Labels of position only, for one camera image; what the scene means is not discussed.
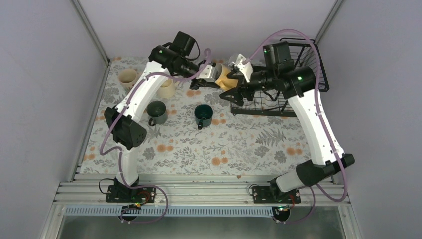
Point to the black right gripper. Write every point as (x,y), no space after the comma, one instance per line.
(243,86)

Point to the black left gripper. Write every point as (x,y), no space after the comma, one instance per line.
(201,82)

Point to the yellow mug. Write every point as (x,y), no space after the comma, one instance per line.
(222,80)

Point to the short cream mug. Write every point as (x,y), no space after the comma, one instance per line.
(167,89)

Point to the teal green mug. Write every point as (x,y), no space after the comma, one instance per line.
(203,114)

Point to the dark grey mug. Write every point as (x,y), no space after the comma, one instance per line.
(157,112)

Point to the tall floral cream mug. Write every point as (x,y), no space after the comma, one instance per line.
(128,78)

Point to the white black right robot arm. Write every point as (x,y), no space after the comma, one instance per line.
(327,156)

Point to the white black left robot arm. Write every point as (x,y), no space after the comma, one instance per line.
(167,61)

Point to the floral patterned table mat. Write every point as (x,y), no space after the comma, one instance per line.
(232,144)

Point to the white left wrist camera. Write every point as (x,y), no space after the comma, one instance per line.
(207,73)

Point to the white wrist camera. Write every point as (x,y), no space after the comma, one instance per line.
(207,73)
(241,64)

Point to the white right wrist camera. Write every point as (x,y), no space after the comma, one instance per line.
(241,64)

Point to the black wire dish rack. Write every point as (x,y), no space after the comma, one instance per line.
(291,68)

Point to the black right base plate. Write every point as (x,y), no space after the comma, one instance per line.
(263,194)

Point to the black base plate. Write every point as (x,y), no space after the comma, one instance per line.
(263,194)
(122,194)

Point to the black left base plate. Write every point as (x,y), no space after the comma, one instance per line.
(122,194)

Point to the aluminium rail frame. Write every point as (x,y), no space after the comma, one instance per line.
(179,195)

